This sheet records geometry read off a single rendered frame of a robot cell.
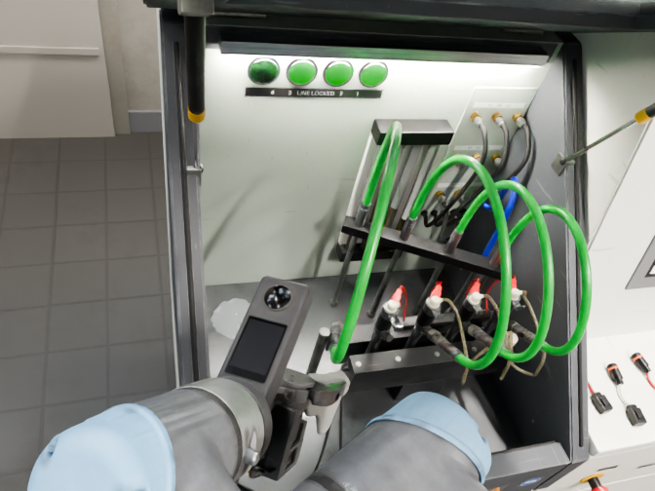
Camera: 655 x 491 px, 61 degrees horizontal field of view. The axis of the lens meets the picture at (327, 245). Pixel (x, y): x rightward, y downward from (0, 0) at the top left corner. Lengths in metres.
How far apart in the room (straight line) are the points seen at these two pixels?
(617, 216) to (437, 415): 0.74
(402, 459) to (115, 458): 0.17
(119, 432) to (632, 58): 0.91
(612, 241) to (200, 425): 0.88
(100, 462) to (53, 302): 2.02
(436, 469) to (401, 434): 0.03
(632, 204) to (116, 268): 1.87
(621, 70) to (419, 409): 0.76
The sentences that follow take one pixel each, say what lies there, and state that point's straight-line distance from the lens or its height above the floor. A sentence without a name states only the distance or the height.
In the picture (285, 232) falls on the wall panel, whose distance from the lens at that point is 1.16.
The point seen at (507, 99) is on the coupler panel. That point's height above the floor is 1.34.
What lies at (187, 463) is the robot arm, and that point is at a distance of 0.33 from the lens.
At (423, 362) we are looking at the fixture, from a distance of 1.07.
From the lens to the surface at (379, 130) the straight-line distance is 0.98.
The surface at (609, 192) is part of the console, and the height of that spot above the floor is 1.31.
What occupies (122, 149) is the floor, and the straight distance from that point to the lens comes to 2.88.
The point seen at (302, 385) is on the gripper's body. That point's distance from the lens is 0.49.
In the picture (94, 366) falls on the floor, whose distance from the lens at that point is 2.14.
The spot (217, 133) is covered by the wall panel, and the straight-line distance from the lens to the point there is 0.96.
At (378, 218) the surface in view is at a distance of 0.67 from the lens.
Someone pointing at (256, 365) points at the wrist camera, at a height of 1.45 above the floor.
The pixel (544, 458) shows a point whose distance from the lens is 1.12.
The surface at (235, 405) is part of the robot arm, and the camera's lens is 0.40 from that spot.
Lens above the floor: 1.86
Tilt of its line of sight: 48 degrees down
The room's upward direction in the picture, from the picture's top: 16 degrees clockwise
